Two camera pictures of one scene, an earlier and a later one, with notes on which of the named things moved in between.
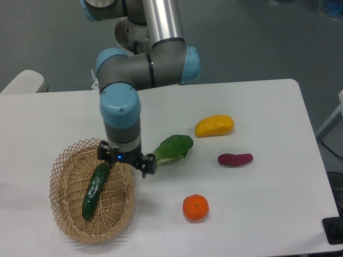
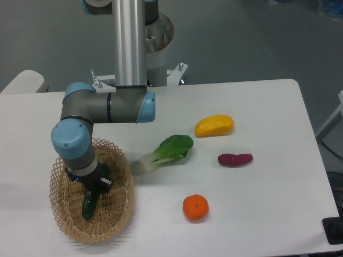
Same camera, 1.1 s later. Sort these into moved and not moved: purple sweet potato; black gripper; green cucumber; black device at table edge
Moved: black gripper
Not moved: purple sweet potato; green cucumber; black device at table edge
